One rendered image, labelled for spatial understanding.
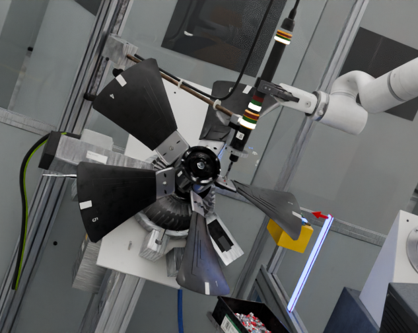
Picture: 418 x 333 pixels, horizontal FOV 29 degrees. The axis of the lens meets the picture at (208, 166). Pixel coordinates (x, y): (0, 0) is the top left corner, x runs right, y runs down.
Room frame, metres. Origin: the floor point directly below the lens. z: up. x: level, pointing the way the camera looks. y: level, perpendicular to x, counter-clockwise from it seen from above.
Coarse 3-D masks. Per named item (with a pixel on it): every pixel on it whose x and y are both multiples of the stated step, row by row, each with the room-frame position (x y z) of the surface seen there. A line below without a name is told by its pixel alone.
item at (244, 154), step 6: (234, 114) 2.30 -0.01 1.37; (234, 120) 2.29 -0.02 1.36; (234, 126) 2.28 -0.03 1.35; (234, 132) 2.28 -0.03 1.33; (228, 138) 2.29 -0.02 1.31; (234, 138) 2.29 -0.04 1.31; (228, 144) 2.28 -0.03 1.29; (228, 150) 2.25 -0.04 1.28; (234, 150) 2.25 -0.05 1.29; (240, 156) 2.25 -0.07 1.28; (246, 156) 2.26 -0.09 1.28
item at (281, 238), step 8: (272, 224) 2.67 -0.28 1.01; (304, 224) 2.61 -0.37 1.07; (272, 232) 2.65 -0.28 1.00; (280, 232) 2.58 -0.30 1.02; (304, 232) 2.58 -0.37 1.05; (312, 232) 2.59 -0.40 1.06; (280, 240) 2.57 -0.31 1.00; (288, 240) 2.57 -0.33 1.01; (296, 240) 2.58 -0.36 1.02; (304, 240) 2.59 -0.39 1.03; (296, 248) 2.58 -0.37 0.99; (304, 248) 2.59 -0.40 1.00
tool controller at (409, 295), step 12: (396, 288) 1.76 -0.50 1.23; (408, 288) 1.77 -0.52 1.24; (396, 300) 1.73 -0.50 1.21; (408, 300) 1.71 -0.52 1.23; (384, 312) 1.78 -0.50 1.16; (396, 312) 1.72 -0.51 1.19; (408, 312) 1.68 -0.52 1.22; (384, 324) 1.77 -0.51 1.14; (396, 324) 1.71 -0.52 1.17; (408, 324) 1.66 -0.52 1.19
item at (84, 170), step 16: (80, 176) 2.05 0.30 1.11; (96, 176) 2.07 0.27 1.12; (112, 176) 2.09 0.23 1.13; (128, 176) 2.12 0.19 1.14; (144, 176) 2.14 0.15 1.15; (80, 192) 2.05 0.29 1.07; (96, 192) 2.07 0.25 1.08; (112, 192) 2.09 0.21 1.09; (128, 192) 2.12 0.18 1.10; (144, 192) 2.15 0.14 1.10; (80, 208) 2.04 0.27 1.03; (96, 208) 2.07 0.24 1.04; (112, 208) 2.10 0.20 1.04; (128, 208) 2.13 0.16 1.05; (144, 208) 2.17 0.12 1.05; (96, 224) 2.07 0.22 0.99; (112, 224) 2.11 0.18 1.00; (96, 240) 2.07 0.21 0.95
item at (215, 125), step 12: (216, 84) 2.50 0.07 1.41; (228, 84) 2.49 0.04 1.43; (240, 84) 2.49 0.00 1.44; (216, 96) 2.47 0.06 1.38; (240, 96) 2.45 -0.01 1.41; (228, 108) 2.42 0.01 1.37; (240, 108) 2.40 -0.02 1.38; (264, 108) 2.41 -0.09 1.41; (216, 120) 2.39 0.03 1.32; (228, 120) 2.37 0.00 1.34; (204, 132) 2.37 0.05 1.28; (216, 132) 2.35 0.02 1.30; (228, 132) 2.33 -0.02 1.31
